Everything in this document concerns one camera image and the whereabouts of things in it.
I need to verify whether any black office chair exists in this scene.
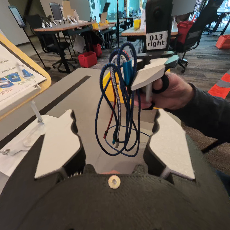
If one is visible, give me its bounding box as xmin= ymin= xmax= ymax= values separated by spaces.
xmin=26 ymin=14 xmax=77 ymax=73

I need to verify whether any orange cone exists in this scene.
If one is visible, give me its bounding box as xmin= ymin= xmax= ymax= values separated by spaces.
xmin=207 ymin=69 xmax=230 ymax=99

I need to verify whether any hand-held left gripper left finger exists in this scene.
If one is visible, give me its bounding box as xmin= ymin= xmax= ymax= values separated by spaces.
xmin=34 ymin=110 xmax=86 ymax=179

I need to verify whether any long wooden desk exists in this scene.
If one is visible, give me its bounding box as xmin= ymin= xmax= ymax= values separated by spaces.
xmin=34 ymin=20 xmax=120 ymax=69

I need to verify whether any dark red braided cable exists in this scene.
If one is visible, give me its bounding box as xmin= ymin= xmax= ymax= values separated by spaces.
xmin=103 ymin=108 xmax=116 ymax=140

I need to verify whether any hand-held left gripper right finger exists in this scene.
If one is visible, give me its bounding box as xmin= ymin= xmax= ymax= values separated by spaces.
xmin=144 ymin=109 xmax=196 ymax=180

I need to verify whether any printed instruction sheet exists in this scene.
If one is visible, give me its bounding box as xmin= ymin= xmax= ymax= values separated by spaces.
xmin=0 ymin=43 xmax=47 ymax=112

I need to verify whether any red plastic tub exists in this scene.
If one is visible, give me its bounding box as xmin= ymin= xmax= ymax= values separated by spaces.
xmin=78 ymin=43 xmax=102 ymax=68

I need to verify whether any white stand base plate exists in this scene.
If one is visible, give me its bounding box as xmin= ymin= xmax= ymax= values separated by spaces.
xmin=0 ymin=114 xmax=61 ymax=177

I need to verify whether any person's right hand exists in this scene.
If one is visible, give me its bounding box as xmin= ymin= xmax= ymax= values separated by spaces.
xmin=134 ymin=72 xmax=195 ymax=111

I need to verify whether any orange plastic tub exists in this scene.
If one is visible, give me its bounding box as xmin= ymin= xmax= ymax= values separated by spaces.
xmin=215 ymin=35 xmax=230 ymax=50

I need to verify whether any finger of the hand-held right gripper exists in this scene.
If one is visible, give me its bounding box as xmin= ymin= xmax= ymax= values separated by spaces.
xmin=131 ymin=59 xmax=170 ymax=91

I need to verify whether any black chair with red jacket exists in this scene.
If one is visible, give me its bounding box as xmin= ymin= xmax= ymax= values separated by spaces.
xmin=175 ymin=0 xmax=219 ymax=73

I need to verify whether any person's right forearm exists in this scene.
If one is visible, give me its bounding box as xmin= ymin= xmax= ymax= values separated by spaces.
xmin=169 ymin=83 xmax=230 ymax=143

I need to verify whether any blue braided usb cable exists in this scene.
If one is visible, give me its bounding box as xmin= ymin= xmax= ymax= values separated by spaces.
xmin=94 ymin=42 xmax=142 ymax=158

